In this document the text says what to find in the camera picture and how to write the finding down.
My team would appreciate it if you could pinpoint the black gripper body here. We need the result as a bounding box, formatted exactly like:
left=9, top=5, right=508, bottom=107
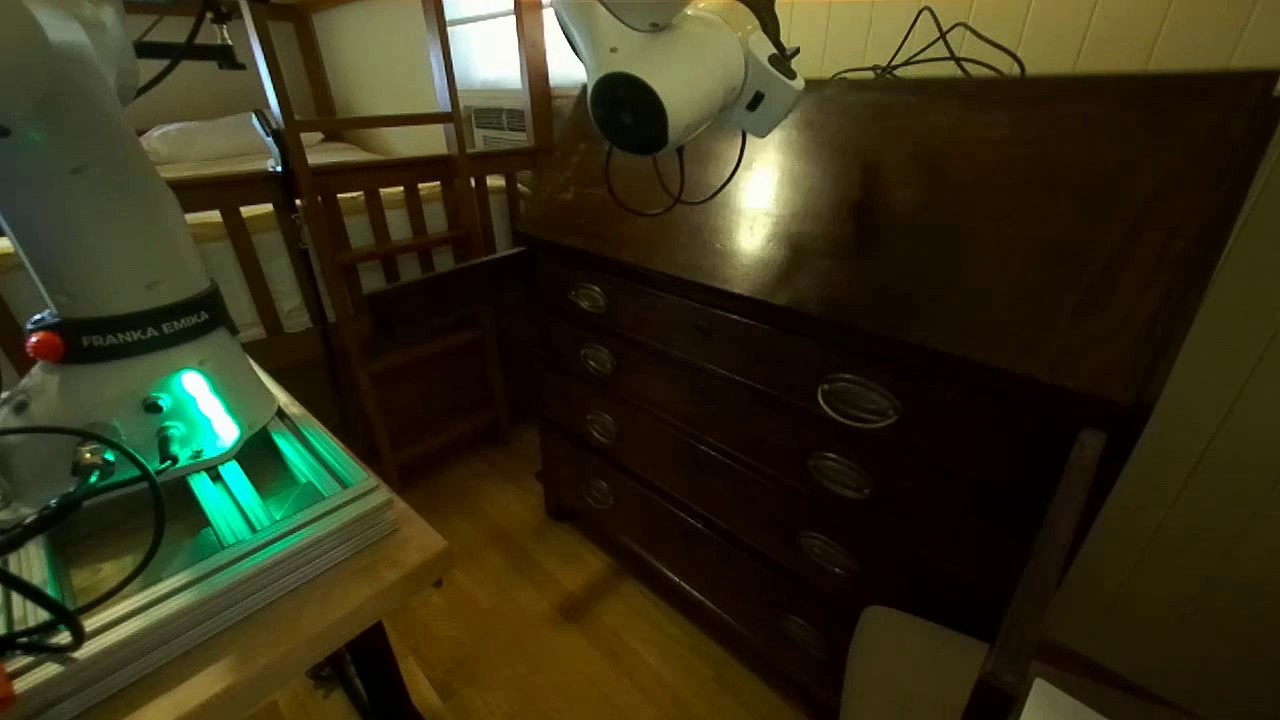
left=735, top=0, right=809, bottom=86

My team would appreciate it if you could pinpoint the dark wooden drop-front lid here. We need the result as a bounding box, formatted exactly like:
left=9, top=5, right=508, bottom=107
left=520, top=67, right=1280, bottom=413

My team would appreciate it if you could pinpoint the dark wooden secretary cabinet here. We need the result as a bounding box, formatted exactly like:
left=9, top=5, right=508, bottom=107
left=512, top=67, right=1280, bottom=720

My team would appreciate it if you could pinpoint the dark wooden drawer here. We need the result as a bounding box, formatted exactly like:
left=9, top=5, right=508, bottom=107
left=540, top=318, right=996, bottom=540
left=537, top=254, right=1059, bottom=474
left=540, top=436, right=876, bottom=702
left=540, top=376, right=968, bottom=610

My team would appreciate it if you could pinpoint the white mattress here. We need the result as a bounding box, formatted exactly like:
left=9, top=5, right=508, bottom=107
left=185, top=170, right=526, bottom=341

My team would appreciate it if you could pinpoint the wooden chair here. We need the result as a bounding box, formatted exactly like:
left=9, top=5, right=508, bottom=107
left=166, top=0, right=560, bottom=492

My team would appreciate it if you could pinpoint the white pillow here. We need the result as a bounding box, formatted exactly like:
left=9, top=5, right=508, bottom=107
left=137, top=107, right=282, bottom=177

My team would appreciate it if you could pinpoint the black tripod stand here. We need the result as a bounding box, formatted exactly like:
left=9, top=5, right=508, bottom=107
left=127, top=0, right=252, bottom=73

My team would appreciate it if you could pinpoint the wooden pull-out lid support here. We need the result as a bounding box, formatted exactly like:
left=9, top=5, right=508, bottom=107
left=968, top=423, right=1111, bottom=720

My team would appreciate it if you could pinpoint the light wooden robot table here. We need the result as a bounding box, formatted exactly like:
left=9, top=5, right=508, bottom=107
left=76, top=373, right=452, bottom=720

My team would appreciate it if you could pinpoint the red round button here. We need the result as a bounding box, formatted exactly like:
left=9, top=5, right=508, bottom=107
left=19, top=328, right=69, bottom=367

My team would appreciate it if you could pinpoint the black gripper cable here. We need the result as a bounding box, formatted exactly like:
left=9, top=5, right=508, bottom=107
left=596, top=123, right=750, bottom=223

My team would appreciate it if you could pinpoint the black tangled cable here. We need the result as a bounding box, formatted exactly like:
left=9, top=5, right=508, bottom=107
left=830, top=0, right=1032, bottom=89

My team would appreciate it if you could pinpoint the white wall heater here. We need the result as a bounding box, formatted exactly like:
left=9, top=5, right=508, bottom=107
left=465, top=100, right=537, bottom=142

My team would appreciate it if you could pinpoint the oval brass drawer handle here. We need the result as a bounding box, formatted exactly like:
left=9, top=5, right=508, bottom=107
left=775, top=610, right=830, bottom=662
left=575, top=478, right=620, bottom=521
left=581, top=409, right=625, bottom=454
left=797, top=525, right=861, bottom=586
left=566, top=277, right=612, bottom=322
left=575, top=341, right=620, bottom=384
left=810, top=367, right=908, bottom=436
left=802, top=448, right=881, bottom=509

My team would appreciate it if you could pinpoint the black looped base cable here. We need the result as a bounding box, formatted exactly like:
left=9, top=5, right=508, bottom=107
left=0, top=422, right=173, bottom=622
left=0, top=568, right=90, bottom=662

